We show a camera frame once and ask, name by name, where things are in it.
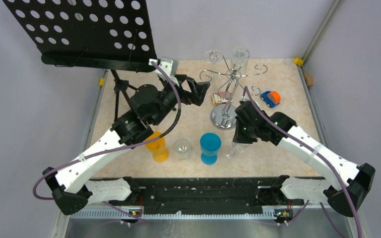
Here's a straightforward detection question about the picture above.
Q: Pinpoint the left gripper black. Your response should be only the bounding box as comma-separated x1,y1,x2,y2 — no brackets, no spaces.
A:
151,74,210,126

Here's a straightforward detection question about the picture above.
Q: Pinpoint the yellow clip left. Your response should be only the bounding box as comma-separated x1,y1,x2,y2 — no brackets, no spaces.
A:
99,78,105,87

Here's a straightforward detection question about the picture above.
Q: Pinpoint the black perforated music stand desk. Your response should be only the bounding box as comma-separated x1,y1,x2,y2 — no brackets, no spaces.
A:
4,0,157,72

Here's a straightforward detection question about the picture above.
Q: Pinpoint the yellow corner clip right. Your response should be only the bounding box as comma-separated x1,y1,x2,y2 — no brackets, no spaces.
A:
293,58,304,66

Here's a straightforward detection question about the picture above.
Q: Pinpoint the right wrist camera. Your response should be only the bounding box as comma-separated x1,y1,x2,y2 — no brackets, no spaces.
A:
240,96,260,107

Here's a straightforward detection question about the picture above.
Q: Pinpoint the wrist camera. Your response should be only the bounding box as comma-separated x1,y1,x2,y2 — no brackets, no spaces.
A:
148,57,179,85
240,96,260,107

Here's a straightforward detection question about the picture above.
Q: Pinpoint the clear wine glass front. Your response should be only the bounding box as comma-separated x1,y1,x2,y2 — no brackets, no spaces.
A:
174,138,192,160

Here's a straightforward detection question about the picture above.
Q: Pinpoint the chrome wire wine glass rack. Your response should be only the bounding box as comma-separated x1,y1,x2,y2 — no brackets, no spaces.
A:
199,56,268,130

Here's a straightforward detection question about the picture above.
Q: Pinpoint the small red white box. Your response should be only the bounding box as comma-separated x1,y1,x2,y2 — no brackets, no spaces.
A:
211,92,233,106

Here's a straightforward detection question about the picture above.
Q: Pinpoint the blue wine glass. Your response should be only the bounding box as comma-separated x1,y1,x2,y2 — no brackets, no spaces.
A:
199,132,222,165

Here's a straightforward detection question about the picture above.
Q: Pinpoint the clear wine glass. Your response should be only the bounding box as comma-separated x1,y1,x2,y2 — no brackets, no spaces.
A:
231,48,250,75
174,138,192,160
226,142,250,160
205,50,223,64

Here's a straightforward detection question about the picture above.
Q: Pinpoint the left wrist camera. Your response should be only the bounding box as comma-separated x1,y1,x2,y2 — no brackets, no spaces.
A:
148,57,179,85

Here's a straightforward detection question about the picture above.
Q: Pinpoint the small wooden block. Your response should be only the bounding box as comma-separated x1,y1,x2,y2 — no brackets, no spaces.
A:
304,72,314,87

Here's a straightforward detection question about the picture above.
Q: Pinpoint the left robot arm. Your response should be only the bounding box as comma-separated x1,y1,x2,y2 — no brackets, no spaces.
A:
43,74,210,215

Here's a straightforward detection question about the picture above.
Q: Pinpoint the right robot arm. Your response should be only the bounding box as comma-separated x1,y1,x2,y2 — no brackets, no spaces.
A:
233,101,376,217

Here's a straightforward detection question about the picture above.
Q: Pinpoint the orange wine glass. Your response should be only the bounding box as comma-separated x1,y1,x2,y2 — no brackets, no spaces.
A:
144,137,169,163

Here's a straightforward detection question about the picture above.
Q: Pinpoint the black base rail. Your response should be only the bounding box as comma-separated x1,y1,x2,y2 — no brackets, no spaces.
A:
109,176,307,215

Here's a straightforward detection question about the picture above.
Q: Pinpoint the blue and orange toy car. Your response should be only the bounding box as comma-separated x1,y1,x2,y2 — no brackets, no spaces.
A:
260,91,281,108

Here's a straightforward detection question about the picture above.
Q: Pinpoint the aluminium corner profile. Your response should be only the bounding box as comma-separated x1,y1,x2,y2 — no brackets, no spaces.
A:
302,0,344,64

